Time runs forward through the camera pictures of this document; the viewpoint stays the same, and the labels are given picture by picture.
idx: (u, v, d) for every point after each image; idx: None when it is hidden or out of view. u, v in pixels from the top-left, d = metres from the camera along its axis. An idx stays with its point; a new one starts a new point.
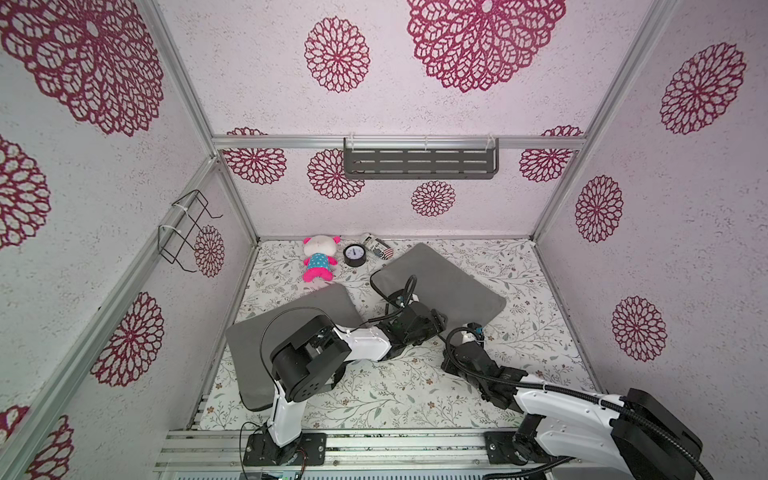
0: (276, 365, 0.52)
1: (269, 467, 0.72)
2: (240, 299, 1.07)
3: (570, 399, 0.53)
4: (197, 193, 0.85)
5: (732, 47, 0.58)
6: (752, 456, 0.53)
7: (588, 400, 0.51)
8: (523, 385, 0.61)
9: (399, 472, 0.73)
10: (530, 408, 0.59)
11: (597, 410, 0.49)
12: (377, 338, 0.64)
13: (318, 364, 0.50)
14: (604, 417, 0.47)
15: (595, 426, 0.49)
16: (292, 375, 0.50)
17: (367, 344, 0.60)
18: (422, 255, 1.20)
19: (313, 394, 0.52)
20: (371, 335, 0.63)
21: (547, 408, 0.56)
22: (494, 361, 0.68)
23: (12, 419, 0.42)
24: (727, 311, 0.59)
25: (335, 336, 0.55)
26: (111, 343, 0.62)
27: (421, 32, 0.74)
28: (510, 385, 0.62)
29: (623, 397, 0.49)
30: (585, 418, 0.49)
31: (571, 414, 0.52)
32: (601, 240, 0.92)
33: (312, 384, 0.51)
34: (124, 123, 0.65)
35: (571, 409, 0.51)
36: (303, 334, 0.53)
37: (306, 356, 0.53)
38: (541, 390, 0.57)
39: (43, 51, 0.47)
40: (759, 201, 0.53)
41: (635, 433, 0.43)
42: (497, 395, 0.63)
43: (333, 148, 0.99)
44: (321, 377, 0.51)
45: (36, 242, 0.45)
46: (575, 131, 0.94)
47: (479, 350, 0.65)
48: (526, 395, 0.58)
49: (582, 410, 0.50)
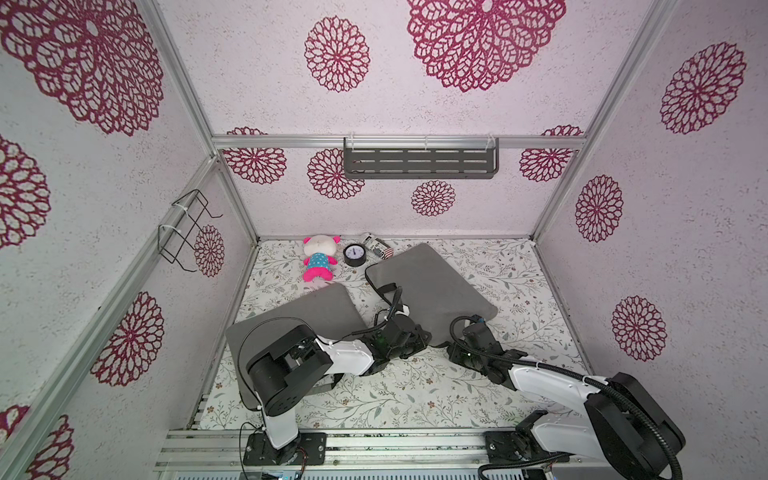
0: (252, 376, 0.50)
1: (269, 467, 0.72)
2: (240, 299, 1.07)
3: (557, 376, 0.55)
4: (197, 193, 0.85)
5: (732, 47, 0.58)
6: (751, 455, 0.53)
7: (573, 377, 0.53)
8: (519, 361, 0.64)
9: (400, 472, 0.73)
10: (521, 383, 0.61)
11: (579, 386, 0.50)
12: (359, 352, 0.62)
13: (297, 376, 0.48)
14: (584, 393, 0.48)
15: (575, 400, 0.50)
16: (269, 388, 0.47)
17: (349, 358, 0.59)
18: (423, 255, 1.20)
19: (291, 406, 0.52)
20: (354, 349, 0.61)
21: (536, 382, 0.58)
22: (496, 342, 0.71)
23: (12, 418, 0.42)
24: (727, 311, 0.59)
25: (315, 349, 0.53)
26: (112, 343, 0.62)
27: (421, 32, 0.74)
28: (507, 361, 0.66)
29: (609, 378, 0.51)
30: (567, 393, 0.51)
31: (557, 390, 0.53)
32: (601, 240, 0.92)
33: (290, 397, 0.48)
34: (124, 122, 0.65)
35: (557, 385, 0.53)
36: (283, 344, 0.51)
37: (284, 368, 0.50)
38: (533, 367, 0.60)
39: (43, 51, 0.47)
40: (759, 201, 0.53)
41: (610, 411, 0.44)
42: (494, 370, 0.66)
43: (333, 148, 0.99)
44: (299, 390, 0.49)
45: (36, 242, 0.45)
46: (575, 130, 0.94)
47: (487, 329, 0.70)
48: (520, 370, 0.61)
49: (566, 386, 0.52)
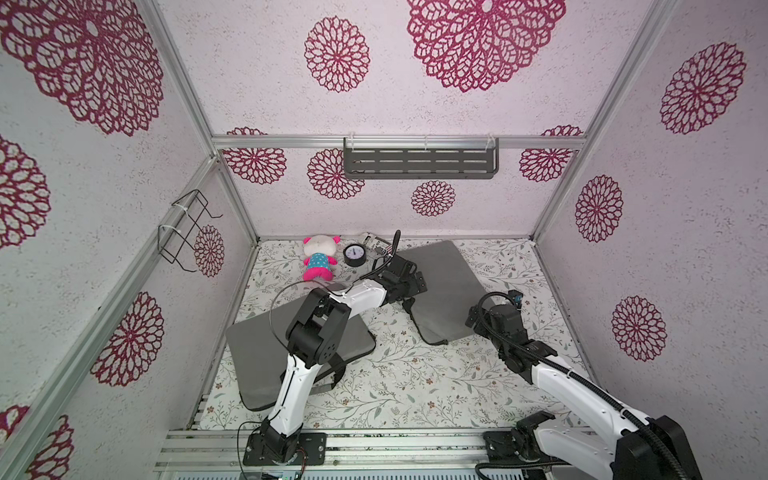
0: (292, 340, 0.60)
1: (269, 467, 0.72)
2: (240, 299, 1.07)
3: (589, 395, 0.50)
4: (197, 193, 0.85)
5: (732, 47, 0.58)
6: (751, 456, 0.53)
7: (609, 403, 0.48)
8: (546, 361, 0.59)
9: (400, 472, 0.73)
10: (543, 382, 0.57)
11: (614, 416, 0.46)
12: (371, 289, 0.70)
13: (328, 330, 0.57)
14: (618, 425, 0.45)
15: (605, 428, 0.46)
16: (310, 347, 0.58)
17: (362, 297, 0.66)
18: (447, 252, 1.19)
19: (332, 354, 0.61)
20: (365, 287, 0.69)
21: (562, 390, 0.54)
22: (524, 329, 0.65)
23: (12, 419, 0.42)
24: (727, 311, 0.59)
25: (334, 300, 0.61)
26: (112, 343, 0.62)
27: (421, 32, 0.74)
28: (532, 356, 0.61)
29: (651, 419, 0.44)
30: (598, 418, 0.47)
31: (585, 409, 0.49)
32: (601, 240, 0.92)
33: (330, 345, 0.58)
34: (124, 122, 0.65)
35: (587, 405, 0.49)
36: (304, 308, 0.60)
37: (315, 325, 0.60)
38: (563, 374, 0.55)
39: (43, 51, 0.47)
40: (759, 201, 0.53)
41: (642, 449, 0.41)
42: (515, 358, 0.63)
43: (333, 148, 0.99)
44: (334, 338, 0.58)
45: (36, 242, 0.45)
46: (575, 131, 0.94)
47: (513, 311, 0.64)
48: (545, 371, 0.57)
49: (601, 410, 0.48)
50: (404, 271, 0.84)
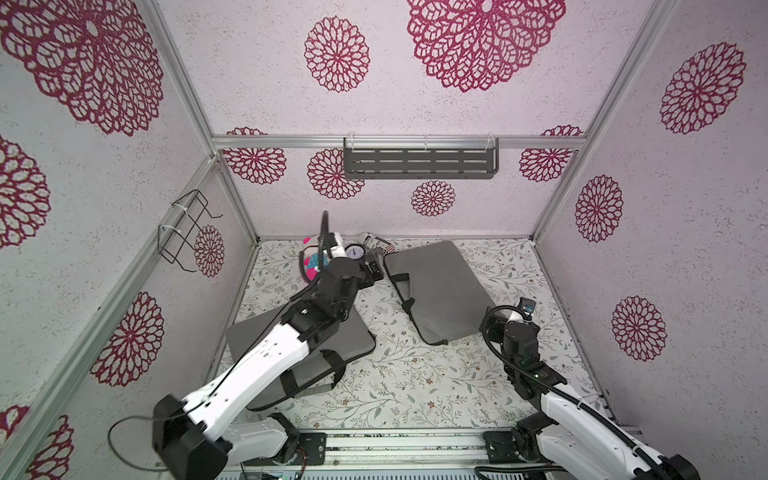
0: None
1: (269, 467, 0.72)
2: (240, 299, 1.07)
3: (601, 429, 0.50)
4: (197, 193, 0.85)
5: (732, 47, 0.58)
6: (751, 456, 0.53)
7: (622, 439, 0.48)
8: (555, 390, 0.58)
9: (400, 472, 0.73)
10: (553, 412, 0.57)
11: (626, 452, 0.46)
12: (270, 354, 0.47)
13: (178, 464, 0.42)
14: (630, 463, 0.44)
15: (615, 465, 0.46)
16: None
17: (257, 372, 0.45)
18: (447, 252, 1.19)
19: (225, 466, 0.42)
20: (261, 354, 0.47)
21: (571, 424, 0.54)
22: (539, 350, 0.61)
23: (12, 419, 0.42)
24: (727, 311, 0.59)
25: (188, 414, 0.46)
26: (111, 343, 0.62)
27: (421, 32, 0.74)
28: (540, 384, 0.60)
29: (662, 456, 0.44)
30: (608, 453, 0.47)
31: (594, 443, 0.50)
32: (601, 240, 0.92)
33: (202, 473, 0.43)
34: (124, 122, 0.65)
35: (597, 438, 0.49)
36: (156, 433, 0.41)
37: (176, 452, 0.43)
38: (573, 404, 0.55)
39: (43, 51, 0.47)
40: (759, 201, 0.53)
41: None
42: (524, 384, 0.62)
43: (333, 148, 0.99)
44: (203, 464, 0.42)
45: (36, 242, 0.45)
46: (575, 131, 0.94)
47: (532, 335, 0.62)
48: (554, 400, 0.57)
49: (609, 447, 0.47)
50: (337, 292, 0.54)
